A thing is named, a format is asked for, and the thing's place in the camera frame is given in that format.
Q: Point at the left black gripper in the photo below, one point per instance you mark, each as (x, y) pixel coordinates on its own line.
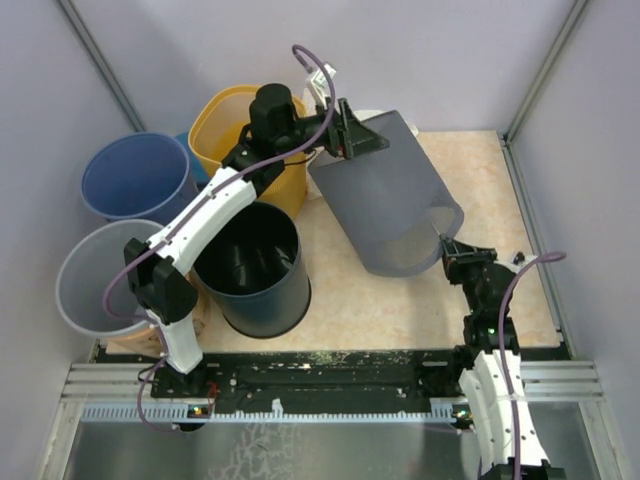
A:
(357, 138)

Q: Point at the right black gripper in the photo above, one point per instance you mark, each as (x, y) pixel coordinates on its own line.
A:
(453, 266)

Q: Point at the grey slatted bin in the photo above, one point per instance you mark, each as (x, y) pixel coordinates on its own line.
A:
(392, 204)

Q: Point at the yellow slatted bin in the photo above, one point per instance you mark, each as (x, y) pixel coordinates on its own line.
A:
(216, 131)

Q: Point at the dark navy round bin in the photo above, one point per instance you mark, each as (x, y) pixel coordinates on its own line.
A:
(254, 270)

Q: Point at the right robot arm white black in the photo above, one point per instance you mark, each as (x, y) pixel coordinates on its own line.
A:
(488, 364)

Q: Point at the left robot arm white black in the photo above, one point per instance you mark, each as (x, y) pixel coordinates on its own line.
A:
(156, 269)

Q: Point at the white crumpled cloth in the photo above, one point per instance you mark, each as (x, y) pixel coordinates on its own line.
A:
(366, 114)

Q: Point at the blue round bin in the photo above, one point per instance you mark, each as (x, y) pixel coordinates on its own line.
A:
(145, 175)

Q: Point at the grey translucent round bin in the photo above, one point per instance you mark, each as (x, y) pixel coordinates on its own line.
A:
(86, 273)

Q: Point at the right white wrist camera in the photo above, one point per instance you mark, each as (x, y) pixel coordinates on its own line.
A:
(518, 258)

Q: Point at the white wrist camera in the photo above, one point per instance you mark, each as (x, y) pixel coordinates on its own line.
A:
(518, 258)
(316, 90)

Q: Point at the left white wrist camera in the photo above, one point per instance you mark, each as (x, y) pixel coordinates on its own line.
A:
(316, 90)

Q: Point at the white comb cable duct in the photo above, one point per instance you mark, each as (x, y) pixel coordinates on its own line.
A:
(183, 413)

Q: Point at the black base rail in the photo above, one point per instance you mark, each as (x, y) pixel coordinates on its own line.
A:
(349, 400)

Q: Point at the right aluminium corner post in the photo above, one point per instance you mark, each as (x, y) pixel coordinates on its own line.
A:
(570, 25)

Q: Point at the aluminium corner post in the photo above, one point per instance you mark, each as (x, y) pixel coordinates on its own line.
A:
(97, 58)
(570, 25)

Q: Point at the left aluminium corner post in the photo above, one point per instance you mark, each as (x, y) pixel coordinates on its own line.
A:
(97, 58)

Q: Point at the front aluminium frame rail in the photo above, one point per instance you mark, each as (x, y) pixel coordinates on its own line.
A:
(566, 379)

